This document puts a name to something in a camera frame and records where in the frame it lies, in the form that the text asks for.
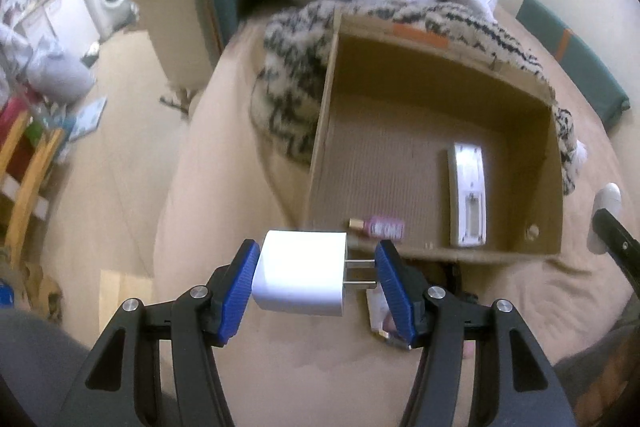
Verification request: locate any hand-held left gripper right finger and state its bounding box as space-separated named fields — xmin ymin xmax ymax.
xmin=374 ymin=240 xmax=577 ymax=427

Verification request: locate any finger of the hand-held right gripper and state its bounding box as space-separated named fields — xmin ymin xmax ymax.
xmin=592 ymin=207 xmax=640 ymax=303

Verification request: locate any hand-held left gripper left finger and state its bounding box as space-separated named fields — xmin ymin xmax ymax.
xmin=60 ymin=238 xmax=261 ymax=427

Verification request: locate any white power adapter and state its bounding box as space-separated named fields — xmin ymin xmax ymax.
xmin=587 ymin=183 xmax=622 ymax=254

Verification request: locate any white charger plug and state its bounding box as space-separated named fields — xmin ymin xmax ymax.
xmin=251 ymin=230 xmax=377 ymax=319

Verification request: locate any cardboard box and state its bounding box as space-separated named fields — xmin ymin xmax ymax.
xmin=300 ymin=9 xmax=566 ymax=258

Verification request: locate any small pale pink packet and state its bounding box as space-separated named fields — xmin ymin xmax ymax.
xmin=366 ymin=289 xmax=408 ymax=348

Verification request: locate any small pink label bottle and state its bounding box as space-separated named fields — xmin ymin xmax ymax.
xmin=348 ymin=216 xmax=406 ymax=240

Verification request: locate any wooden board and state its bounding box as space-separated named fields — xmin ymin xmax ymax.
xmin=100 ymin=269 xmax=158 ymax=310

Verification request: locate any white remote control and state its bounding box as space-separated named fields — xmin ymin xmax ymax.
xmin=446 ymin=142 xmax=488 ymax=249

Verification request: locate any person's right leg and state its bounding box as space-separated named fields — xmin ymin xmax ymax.
xmin=552 ymin=322 xmax=640 ymax=427

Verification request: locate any person's leg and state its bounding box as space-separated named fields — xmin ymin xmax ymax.
xmin=552 ymin=322 xmax=640 ymax=427
xmin=0 ymin=312 xmax=101 ymax=427

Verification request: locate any crumpled brown paper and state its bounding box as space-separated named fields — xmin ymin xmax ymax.
xmin=24 ymin=261 xmax=64 ymax=324

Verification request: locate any black and white fuzzy blanket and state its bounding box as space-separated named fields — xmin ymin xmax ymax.
xmin=250 ymin=0 xmax=588 ymax=198

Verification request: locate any person's left leg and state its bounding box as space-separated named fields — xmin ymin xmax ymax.
xmin=0 ymin=312 xmax=101 ymax=427

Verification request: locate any booklet with light cover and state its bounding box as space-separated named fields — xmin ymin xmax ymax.
xmin=67 ymin=97 xmax=108 ymax=142

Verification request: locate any wooden chair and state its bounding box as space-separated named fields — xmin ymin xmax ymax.
xmin=0 ymin=107 xmax=68 ymax=268

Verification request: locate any beige sofa armrest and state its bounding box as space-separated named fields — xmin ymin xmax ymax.
xmin=135 ymin=0 xmax=218 ymax=90

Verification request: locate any grey bag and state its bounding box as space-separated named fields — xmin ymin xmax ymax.
xmin=25 ymin=52 xmax=97 ymax=102

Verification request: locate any red bag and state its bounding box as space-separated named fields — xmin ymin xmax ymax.
xmin=0 ymin=99 xmax=32 ymax=158

